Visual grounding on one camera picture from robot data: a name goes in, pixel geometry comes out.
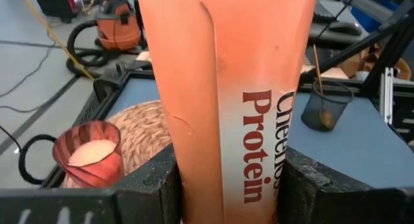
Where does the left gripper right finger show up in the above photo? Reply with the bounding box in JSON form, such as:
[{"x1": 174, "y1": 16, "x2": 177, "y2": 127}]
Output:
[{"x1": 277, "y1": 146, "x2": 414, "y2": 224}]

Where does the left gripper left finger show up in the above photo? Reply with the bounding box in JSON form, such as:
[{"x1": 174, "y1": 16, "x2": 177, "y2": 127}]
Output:
[{"x1": 0, "y1": 143, "x2": 184, "y2": 224}]

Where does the orange Cheerios Protein cereal box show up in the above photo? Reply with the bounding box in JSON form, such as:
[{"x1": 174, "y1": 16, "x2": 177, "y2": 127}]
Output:
[{"x1": 135, "y1": 0, "x2": 320, "y2": 224}]

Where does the red glass candle cup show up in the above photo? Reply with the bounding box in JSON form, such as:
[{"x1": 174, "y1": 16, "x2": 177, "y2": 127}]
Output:
[{"x1": 52, "y1": 120, "x2": 125, "y2": 189}]

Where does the round woven placemat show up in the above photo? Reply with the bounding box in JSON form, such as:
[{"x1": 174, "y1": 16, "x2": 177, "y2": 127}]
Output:
[{"x1": 62, "y1": 100, "x2": 173, "y2": 189}]

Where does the black mesh cup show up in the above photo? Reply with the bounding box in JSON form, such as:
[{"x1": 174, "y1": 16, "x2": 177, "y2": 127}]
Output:
[{"x1": 300, "y1": 80, "x2": 354, "y2": 133}]

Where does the wooden spoon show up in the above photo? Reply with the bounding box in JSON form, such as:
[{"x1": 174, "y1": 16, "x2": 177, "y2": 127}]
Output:
[{"x1": 311, "y1": 43, "x2": 336, "y2": 129}]

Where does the light wooden side board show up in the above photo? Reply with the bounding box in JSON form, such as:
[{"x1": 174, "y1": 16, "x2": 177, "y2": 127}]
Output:
[{"x1": 302, "y1": 63, "x2": 356, "y2": 81}]

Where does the orange shop vacuum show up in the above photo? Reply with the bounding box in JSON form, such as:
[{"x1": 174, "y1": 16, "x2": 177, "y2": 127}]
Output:
[
  {"x1": 94, "y1": 0, "x2": 144, "y2": 52},
  {"x1": 65, "y1": 19, "x2": 144, "y2": 78}
]

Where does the black computer mouse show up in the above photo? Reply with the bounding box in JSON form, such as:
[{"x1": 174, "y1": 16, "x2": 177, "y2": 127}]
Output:
[{"x1": 327, "y1": 20, "x2": 363, "y2": 37}]

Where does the blue container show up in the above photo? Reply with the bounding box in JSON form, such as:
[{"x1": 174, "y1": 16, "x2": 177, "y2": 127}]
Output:
[{"x1": 350, "y1": 0, "x2": 400, "y2": 34}]

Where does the black equipment case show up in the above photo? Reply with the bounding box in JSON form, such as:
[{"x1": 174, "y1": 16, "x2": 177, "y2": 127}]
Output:
[{"x1": 33, "y1": 0, "x2": 80, "y2": 23}]

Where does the black coiled cable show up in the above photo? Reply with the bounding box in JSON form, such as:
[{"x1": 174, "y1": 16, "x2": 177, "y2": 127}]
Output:
[{"x1": 0, "y1": 125, "x2": 58, "y2": 186}]

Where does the silver aluminium post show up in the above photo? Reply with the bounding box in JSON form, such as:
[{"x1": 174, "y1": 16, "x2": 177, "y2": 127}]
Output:
[{"x1": 379, "y1": 66, "x2": 395, "y2": 126}]

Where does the thin black floor cable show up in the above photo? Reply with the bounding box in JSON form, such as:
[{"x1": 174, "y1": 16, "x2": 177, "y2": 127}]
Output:
[{"x1": 0, "y1": 45, "x2": 53, "y2": 114}]

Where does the black table frame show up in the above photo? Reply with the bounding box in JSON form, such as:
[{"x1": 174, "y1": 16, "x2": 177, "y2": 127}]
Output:
[{"x1": 40, "y1": 0, "x2": 414, "y2": 189}]

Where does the yellow extension cable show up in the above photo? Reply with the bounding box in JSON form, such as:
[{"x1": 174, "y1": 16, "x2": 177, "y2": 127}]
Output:
[{"x1": 16, "y1": 0, "x2": 95, "y2": 82}]

